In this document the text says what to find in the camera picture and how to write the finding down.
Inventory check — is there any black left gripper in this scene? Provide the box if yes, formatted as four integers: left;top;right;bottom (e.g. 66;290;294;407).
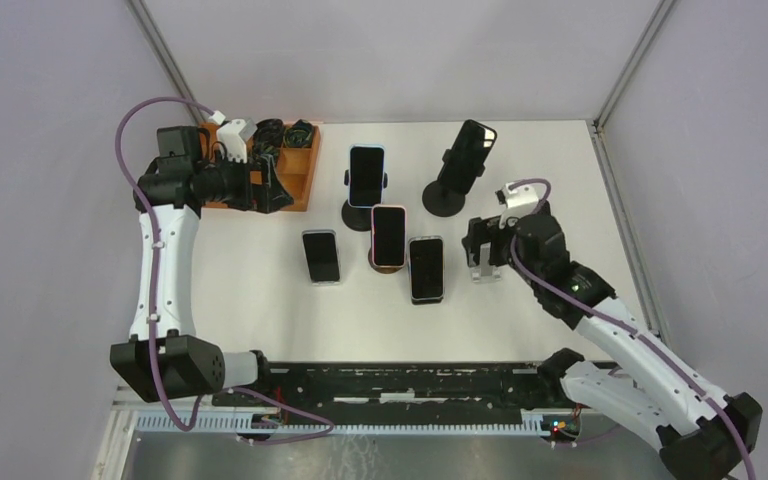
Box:
195;151;293;214

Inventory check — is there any silver edge smartphone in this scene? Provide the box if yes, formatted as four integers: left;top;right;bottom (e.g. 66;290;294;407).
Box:
301;229;342;285

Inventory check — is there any pink case smartphone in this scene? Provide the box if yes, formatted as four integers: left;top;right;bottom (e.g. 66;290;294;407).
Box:
371;205;406;268

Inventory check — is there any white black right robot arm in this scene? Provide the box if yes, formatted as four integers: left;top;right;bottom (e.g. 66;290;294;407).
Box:
462;213;763;479

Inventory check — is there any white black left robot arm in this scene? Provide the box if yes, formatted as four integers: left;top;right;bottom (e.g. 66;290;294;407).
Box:
110;119;294;408

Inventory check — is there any silver metal phone stand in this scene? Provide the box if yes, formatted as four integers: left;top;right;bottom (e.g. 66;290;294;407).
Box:
467;243;501;284

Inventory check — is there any black round tall stand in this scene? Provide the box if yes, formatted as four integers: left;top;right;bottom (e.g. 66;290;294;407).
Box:
422;149;486;217

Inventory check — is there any black folding phone stand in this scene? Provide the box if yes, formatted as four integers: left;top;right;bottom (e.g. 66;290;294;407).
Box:
410;296;444;305

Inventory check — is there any round wooden base stand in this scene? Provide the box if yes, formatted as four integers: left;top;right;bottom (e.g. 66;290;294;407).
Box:
367;249;407;274

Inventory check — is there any black round clamp stand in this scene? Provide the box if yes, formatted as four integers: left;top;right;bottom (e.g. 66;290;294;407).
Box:
341;169;389;232

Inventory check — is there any orange wooden organizer tray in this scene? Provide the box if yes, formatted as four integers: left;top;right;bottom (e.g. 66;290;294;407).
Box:
195;121;323;213

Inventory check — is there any blue case smartphone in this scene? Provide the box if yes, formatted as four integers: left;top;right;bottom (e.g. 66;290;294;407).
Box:
347;144;385;208

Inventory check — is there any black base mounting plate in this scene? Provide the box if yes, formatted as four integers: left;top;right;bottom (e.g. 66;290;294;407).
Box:
211;360;604;429

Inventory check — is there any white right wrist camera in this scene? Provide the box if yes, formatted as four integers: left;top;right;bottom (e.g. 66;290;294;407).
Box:
495;182;541;229

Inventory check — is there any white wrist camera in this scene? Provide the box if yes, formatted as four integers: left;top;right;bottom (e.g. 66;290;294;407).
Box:
208;110;257;164
495;182;541;229

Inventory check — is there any black cable bundle left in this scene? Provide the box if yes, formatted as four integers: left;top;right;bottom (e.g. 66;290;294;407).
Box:
248;118;286;175

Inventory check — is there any black cable bundle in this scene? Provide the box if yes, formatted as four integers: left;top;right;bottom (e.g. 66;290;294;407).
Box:
248;118;286;175
283;119;316;150

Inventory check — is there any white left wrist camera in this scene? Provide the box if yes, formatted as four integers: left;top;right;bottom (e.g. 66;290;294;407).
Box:
208;110;257;164

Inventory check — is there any black cable bundle right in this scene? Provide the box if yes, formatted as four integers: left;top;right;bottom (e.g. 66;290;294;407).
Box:
283;119;316;150

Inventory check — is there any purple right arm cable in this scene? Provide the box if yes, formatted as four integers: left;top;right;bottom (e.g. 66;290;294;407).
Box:
508;177;756;480

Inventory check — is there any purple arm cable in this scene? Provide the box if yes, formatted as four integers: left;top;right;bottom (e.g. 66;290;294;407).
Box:
114;96;336;445
508;177;756;480

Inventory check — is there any white slotted cable duct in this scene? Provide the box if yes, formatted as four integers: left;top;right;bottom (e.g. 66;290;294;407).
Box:
133;407;581;439

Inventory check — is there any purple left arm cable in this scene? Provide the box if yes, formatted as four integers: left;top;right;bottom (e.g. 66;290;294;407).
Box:
114;96;336;445

